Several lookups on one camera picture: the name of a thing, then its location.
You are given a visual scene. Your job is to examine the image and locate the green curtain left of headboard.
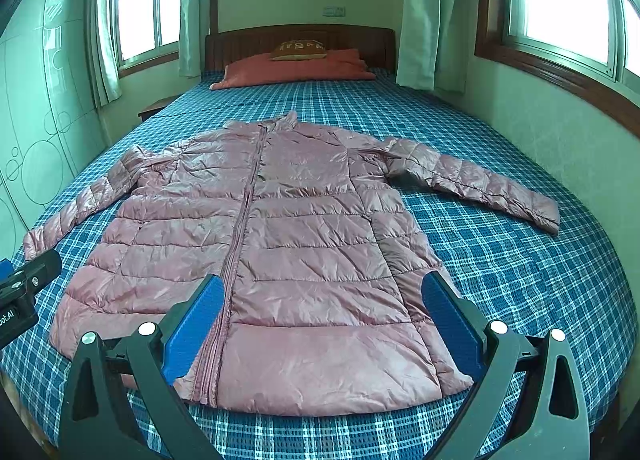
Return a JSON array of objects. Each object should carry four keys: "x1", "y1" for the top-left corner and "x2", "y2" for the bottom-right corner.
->
[{"x1": 178, "y1": 0, "x2": 201, "y2": 78}]

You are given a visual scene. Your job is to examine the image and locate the small brown embroidered cushion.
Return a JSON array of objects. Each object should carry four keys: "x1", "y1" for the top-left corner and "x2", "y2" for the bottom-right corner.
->
[{"x1": 270, "y1": 40, "x2": 326, "y2": 61}]

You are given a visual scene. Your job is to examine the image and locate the green curtain of headboard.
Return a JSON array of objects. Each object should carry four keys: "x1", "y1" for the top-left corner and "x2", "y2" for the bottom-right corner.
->
[
  {"x1": 178, "y1": 0, "x2": 201, "y2": 78},
  {"x1": 396, "y1": 0, "x2": 466, "y2": 94}
]

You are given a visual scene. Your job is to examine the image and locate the right window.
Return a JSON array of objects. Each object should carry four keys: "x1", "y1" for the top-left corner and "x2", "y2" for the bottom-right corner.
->
[{"x1": 474, "y1": 0, "x2": 639, "y2": 135}]

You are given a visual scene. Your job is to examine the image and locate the green curtain right of headboard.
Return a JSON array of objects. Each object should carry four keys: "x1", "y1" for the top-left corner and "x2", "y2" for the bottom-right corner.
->
[{"x1": 396, "y1": 0, "x2": 466, "y2": 94}]

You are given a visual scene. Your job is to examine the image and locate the blue plaid bed sheet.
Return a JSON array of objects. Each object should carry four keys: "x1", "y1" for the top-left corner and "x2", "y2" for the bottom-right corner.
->
[{"x1": 1, "y1": 69, "x2": 638, "y2": 459}]

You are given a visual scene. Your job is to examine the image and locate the white patterned wardrobe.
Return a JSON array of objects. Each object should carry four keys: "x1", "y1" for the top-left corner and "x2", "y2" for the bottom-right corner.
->
[{"x1": 1, "y1": 0, "x2": 106, "y2": 258}]

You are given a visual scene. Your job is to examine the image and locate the dark wooden headboard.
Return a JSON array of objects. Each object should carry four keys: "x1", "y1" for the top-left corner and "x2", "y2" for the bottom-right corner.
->
[{"x1": 204, "y1": 24, "x2": 397, "y2": 72}]

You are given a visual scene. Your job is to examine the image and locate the dark wooden nightstand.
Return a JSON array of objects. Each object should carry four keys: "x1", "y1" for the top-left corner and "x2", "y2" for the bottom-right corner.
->
[{"x1": 138, "y1": 96, "x2": 178, "y2": 122}]

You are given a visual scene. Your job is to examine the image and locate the window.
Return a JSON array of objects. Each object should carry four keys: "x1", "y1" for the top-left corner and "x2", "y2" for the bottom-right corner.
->
[
  {"x1": 106, "y1": 0, "x2": 189, "y2": 72},
  {"x1": 474, "y1": 0, "x2": 639, "y2": 135}
]

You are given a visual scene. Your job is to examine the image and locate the left window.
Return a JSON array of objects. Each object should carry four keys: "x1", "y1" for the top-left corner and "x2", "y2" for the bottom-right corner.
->
[{"x1": 106, "y1": 0, "x2": 189, "y2": 72}]

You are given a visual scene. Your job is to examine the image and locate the green curtain far left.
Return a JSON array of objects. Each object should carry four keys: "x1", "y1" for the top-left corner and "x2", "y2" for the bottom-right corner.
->
[{"x1": 86, "y1": 0, "x2": 122, "y2": 108}]

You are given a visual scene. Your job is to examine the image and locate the pink quilted down jacket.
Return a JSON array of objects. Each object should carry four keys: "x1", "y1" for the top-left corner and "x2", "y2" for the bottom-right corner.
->
[{"x1": 23, "y1": 113, "x2": 560, "y2": 417}]

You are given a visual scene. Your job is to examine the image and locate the white wall socket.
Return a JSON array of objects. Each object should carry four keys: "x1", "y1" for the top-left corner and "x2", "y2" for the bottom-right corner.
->
[{"x1": 322, "y1": 6, "x2": 346, "y2": 18}]

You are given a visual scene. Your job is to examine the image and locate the red pillow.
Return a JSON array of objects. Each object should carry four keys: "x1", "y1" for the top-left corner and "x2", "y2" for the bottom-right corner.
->
[{"x1": 209, "y1": 48, "x2": 375, "y2": 90}]

